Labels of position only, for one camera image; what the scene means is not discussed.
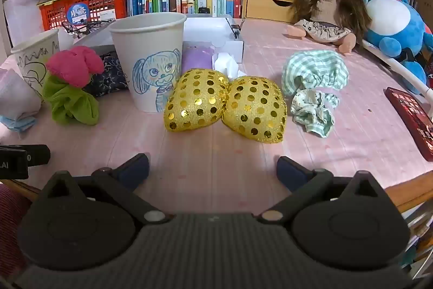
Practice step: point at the black binder clip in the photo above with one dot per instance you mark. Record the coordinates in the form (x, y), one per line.
(235, 31)

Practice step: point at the white board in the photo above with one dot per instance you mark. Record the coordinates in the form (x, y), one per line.
(22, 14)

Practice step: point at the pale lilac cloth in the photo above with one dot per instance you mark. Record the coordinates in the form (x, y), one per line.
(17, 96)

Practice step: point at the white tissue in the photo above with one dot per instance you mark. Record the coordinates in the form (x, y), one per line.
(226, 65)

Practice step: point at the blue face mask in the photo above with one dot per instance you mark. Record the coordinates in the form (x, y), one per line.
(17, 123)

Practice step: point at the blue plush toy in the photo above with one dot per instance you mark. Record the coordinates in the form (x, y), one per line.
(395, 25)

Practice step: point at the pink and green fabric flower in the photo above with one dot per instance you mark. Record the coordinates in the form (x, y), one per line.
(74, 67)

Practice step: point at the green checked cloth bow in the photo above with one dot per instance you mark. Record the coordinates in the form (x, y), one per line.
(314, 72)

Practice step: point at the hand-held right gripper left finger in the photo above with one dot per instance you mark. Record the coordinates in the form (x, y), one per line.
(136, 170)

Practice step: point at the dark blue floral cloth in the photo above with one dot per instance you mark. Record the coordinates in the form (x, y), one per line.
(113, 72)

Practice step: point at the purple cloth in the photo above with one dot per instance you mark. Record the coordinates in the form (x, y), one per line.
(196, 59)

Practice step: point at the brown-haired doll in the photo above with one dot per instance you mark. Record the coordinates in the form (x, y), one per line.
(326, 9)

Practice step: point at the white plastic tube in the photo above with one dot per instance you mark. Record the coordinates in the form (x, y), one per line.
(396, 65)

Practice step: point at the dark red cloth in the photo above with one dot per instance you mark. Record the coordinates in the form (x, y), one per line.
(12, 224)

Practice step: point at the wooden drawer box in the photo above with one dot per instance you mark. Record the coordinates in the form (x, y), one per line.
(267, 8)

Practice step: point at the large paper cup with drawing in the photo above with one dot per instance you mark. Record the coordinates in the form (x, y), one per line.
(145, 45)

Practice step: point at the gold sequined bow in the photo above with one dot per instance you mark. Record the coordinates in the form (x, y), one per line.
(198, 99)

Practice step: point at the green floral scrunchie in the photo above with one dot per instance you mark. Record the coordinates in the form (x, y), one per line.
(311, 110)

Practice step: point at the white box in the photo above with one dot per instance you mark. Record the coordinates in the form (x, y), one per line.
(206, 29)

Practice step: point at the small paper cup with drawing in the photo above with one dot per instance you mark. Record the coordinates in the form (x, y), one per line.
(33, 55)

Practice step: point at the miniature black bicycle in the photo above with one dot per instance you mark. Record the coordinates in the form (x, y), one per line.
(86, 27)

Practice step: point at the red plastic crate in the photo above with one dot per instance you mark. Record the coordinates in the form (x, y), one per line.
(98, 3)

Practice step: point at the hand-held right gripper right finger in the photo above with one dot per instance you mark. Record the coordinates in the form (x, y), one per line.
(290, 174)

